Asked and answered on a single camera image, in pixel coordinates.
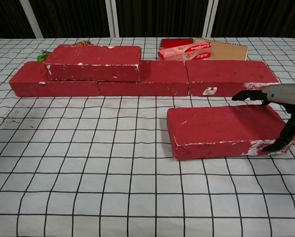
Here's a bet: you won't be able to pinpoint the red brick white notch mark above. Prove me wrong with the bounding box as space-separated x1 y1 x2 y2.
185 60 280 99

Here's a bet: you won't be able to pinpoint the brown spiral notebook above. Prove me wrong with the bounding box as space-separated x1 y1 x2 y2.
193 37 249 61

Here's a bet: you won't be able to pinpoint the red brick chipped white edges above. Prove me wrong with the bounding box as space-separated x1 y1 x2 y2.
44 44 142 82

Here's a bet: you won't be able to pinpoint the white black checkered tablecloth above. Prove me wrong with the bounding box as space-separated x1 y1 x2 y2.
0 37 295 237

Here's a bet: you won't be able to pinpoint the red foam brick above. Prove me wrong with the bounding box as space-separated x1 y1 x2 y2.
9 61 101 98
97 60 189 97

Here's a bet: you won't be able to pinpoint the red black stamp pad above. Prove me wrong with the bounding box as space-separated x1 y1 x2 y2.
159 38 195 49

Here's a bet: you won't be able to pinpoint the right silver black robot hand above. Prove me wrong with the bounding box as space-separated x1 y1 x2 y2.
231 83 295 153

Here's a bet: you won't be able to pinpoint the red brick white scuffed corner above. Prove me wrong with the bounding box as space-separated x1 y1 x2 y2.
166 105 295 161

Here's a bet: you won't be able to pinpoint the pink Colgate toothpaste box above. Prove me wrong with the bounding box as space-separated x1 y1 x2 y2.
158 41 212 61

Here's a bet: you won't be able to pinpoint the green orange snack packet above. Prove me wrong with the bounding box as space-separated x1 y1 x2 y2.
37 40 94 62

